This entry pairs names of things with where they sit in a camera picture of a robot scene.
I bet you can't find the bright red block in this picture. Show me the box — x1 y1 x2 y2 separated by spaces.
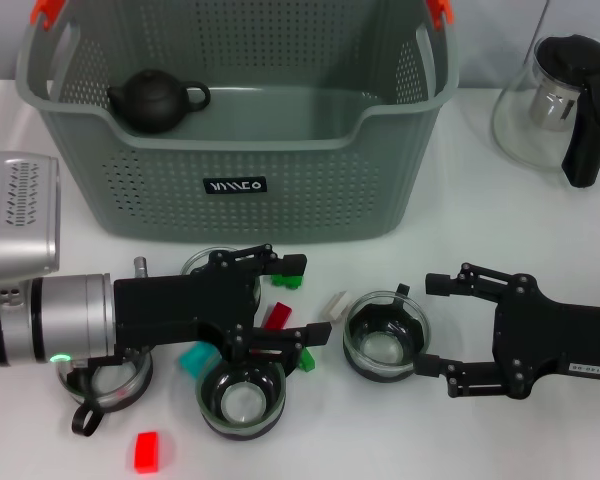
131 430 161 475

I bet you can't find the long dark red block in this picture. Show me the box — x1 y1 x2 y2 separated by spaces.
264 301 295 331

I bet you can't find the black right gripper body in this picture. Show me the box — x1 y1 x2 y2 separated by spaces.
494 273 600 401

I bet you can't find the glass teacup with black base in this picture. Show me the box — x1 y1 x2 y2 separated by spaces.
57 349 154 440
194 349 301 442
179 246 264 321
343 283 431 385

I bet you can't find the orange bin handle clip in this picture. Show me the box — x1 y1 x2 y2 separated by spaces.
31 0 67 29
426 0 455 26

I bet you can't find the white toy block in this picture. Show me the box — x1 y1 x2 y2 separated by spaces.
322 292 351 322

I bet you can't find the glass carafe with black handle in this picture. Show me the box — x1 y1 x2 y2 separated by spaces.
490 33 600 189

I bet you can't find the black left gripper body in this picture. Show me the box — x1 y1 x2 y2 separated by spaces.
113 252 261 357

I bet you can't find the teal square block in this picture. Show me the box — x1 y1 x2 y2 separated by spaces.
178 341 219 381

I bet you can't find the black clay teapot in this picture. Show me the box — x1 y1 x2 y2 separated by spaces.
107 68 212 135

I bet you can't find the grey perforated storage bin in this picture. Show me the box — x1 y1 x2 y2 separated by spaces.
14 0 461 246

